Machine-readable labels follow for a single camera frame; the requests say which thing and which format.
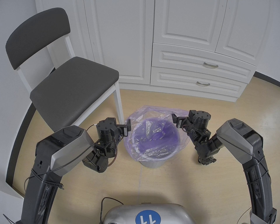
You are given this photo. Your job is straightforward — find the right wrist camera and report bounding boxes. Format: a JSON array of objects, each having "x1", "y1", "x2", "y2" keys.
[{"x1": 172, "y1": 113, "x2": 189, "y2": 130}]

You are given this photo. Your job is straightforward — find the white wardrobe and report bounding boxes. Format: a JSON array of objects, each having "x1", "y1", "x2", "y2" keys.
[{"x1": 35, "y1": 0, "x2": 257, "y2": 103}]

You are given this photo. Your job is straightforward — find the black plastic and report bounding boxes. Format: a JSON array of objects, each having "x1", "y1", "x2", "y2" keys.
[{"x1": 198, "y1": 156, "x2": 217, "y2": 166}]

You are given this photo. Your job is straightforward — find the black cable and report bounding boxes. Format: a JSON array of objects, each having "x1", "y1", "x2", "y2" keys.
[
  {"x1": 238, "y1": 208, "x2": 252, "y2": 224},
  {"x1": 99, "y1": 197, "x2": 125, "y2": 224}
]

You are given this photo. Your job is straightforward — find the purple plastic bag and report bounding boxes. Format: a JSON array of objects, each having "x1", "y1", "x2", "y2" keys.
[{"x1": 124, "y1": 105, "x2": 191, "y2": 161}]

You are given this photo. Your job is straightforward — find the white trash bin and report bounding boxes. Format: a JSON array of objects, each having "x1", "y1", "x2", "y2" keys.
[{"x1": 132, "y1": 118, "x2": 181, "y2": 169}]

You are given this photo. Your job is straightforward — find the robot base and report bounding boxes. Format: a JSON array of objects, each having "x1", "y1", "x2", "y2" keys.
[{"x1": 105, "y1": 203, "x2": 198, "y2": 224}]

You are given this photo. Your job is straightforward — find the white chair with grey seat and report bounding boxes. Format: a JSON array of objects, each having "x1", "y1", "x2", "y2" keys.
[{"x1": 5, "y1": 8, "x2": 125, "y2": 133}]

